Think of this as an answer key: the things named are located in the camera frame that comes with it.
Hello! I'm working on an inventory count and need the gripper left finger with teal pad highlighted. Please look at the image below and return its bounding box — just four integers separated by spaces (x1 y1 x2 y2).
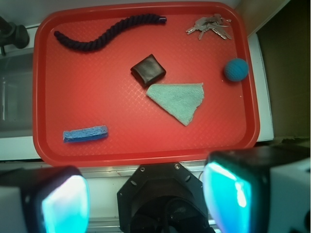
0 166 90 233

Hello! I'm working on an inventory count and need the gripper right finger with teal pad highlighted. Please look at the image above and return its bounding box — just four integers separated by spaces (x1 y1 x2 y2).
203 146 311 233

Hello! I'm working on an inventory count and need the blue sponge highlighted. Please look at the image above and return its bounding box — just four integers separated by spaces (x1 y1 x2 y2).
63 125 108 143

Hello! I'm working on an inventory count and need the blue textured ball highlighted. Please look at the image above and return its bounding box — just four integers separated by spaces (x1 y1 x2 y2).
224 58 249 82

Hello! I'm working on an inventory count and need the teal cloth piece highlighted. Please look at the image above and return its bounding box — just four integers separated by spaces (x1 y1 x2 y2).
146 83 205 126

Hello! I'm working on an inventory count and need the red plastic tray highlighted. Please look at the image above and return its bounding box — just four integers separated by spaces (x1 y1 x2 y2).
33 1 260 167

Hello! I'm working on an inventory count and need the black leather wallet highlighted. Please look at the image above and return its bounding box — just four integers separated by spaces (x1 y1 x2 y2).
130 54 167 88

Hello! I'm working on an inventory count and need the black clamp knob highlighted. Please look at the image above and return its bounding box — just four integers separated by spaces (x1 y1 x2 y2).
0 17 30 56

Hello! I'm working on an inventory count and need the bunch of silver keys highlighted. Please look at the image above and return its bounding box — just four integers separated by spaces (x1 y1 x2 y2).
185 14 232 40

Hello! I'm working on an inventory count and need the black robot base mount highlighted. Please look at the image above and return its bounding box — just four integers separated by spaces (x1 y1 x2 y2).
117 163 215 233

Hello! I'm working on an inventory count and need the dark purple rope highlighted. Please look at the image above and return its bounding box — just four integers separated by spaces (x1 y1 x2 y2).
53 14 168 52

